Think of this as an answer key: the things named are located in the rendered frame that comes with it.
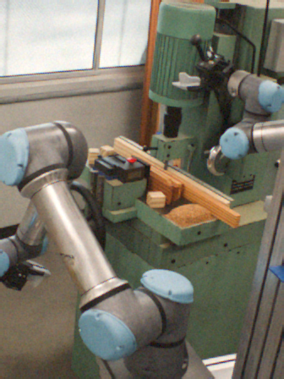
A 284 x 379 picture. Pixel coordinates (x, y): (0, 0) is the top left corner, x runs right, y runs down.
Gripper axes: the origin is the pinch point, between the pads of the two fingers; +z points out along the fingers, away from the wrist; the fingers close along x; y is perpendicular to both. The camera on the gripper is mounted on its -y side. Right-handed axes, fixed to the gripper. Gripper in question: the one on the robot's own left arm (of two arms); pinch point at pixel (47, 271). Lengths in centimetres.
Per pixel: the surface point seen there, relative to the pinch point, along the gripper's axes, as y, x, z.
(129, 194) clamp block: -30.8, -4.4, 18.0
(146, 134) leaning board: -51, -122, 125
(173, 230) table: -29.3, 15.3, 22.1
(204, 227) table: -34.4, 18.5, 30.0
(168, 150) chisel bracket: -49, -7, 26
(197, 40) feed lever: -81, 4, 1
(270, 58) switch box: -92, 2, 36
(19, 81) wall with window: -41, -144, 51
